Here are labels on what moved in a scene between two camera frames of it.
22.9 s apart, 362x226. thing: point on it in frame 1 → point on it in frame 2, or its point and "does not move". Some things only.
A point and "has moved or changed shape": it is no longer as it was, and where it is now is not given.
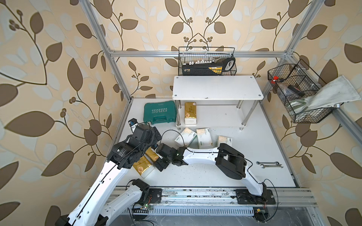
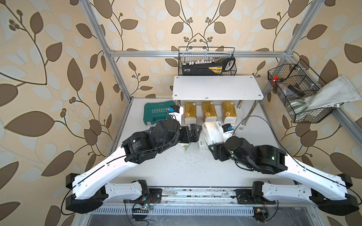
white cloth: [338, 91] does not move
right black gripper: [157, 163] → [218, 148]
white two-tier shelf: [215, 101] does not move
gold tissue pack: [143, 166] → [229, 113]
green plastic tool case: [160, 112] does not move
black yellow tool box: [214, 68] does not move
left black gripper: [154, 138] → [185, 131]
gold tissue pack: [190, 113] → [209, 111]
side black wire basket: [297, 81] does not move
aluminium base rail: [298, 197] does not move
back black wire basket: [207, 61] does not move
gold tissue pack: [151, 154] has moved or changed shape
